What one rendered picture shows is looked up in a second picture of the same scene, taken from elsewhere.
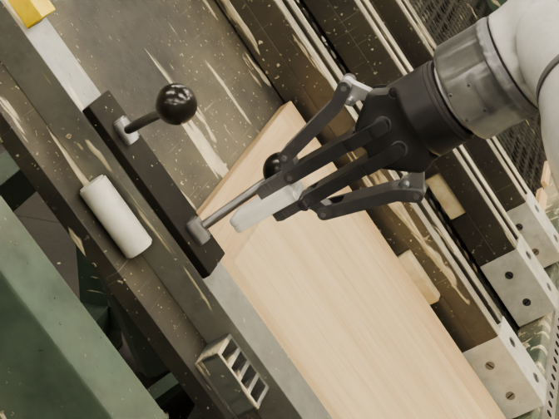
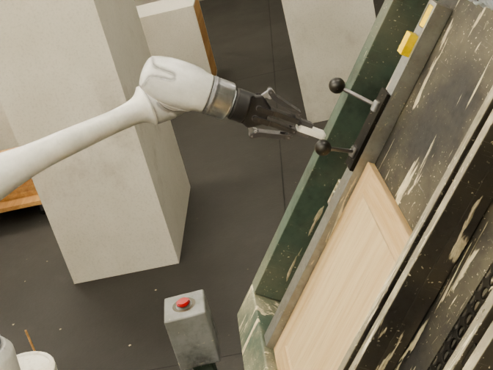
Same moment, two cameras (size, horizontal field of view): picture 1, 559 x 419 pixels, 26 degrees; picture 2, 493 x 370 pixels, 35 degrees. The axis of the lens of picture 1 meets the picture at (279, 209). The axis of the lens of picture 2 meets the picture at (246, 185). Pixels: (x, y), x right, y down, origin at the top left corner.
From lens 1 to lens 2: 269 cm
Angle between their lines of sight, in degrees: 128
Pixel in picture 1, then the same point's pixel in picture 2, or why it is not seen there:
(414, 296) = not seen: outside the picture
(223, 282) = (348, 175)
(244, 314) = (340, 189)
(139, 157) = (370, 116)
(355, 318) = (345, 299)
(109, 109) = (381, 96)
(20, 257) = (351, 78)
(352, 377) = (331, 285)
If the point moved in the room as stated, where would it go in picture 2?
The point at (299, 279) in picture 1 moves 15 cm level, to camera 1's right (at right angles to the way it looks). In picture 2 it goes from (357, 249) to (296, 274)
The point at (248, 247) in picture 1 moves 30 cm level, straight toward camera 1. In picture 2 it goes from (366, 208) to (308, 164)
